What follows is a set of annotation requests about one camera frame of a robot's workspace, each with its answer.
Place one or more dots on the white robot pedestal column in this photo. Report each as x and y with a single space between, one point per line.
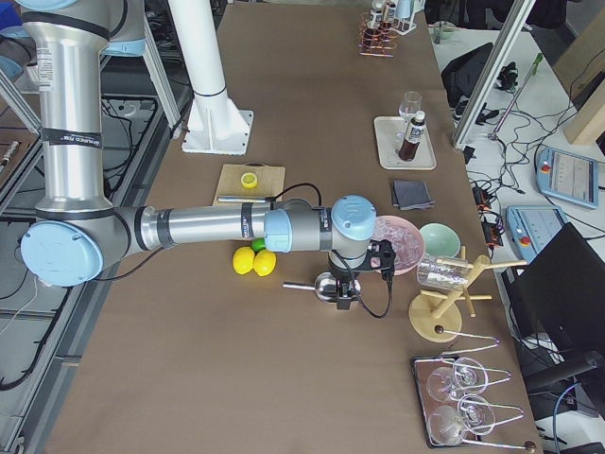
215 125

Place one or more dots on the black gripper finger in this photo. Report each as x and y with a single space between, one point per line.
344 295

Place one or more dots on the dark glass rack tray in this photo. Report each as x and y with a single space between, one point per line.
421 369

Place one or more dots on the clear wine glass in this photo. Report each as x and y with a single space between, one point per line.
410 104

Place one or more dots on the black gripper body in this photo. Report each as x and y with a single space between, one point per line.
343 276

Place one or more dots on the green bowl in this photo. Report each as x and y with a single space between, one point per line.
440 240

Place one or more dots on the dark tea bottle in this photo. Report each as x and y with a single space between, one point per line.
413 136

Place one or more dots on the black bag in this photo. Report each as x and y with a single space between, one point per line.
460 75

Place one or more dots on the green lime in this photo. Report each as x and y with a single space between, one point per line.
258 244

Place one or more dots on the steel ice scoop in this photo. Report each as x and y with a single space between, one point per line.
324 287

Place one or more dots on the grey folded cloth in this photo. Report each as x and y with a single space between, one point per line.
410 195

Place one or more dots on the wooden cutting board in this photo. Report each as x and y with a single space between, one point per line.
271 181

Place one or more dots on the black office chair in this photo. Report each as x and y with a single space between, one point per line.
561 293

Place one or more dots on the pink bowl of ice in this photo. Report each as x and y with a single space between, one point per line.
406 241

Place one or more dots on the upside-down wine glass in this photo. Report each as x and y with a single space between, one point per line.
472 417
456 378

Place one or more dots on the yellow lemon half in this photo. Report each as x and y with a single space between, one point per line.
249 180

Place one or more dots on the wooden cup tree stand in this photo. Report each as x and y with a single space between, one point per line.
434 313

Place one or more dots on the cream rabbit tray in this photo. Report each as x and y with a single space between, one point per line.
389 134

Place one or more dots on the aluminium frame post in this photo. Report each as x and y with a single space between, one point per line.
502 46

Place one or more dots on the copper wire bottle basket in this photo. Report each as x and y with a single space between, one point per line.
378 42

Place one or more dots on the clear glass mug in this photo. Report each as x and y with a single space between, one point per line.
443 272

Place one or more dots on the steel muddler bar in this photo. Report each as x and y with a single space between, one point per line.
241 199

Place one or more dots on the blue teach pendant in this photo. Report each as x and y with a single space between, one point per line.
568 176
532 227

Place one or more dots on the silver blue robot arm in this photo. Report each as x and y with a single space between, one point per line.
79 232

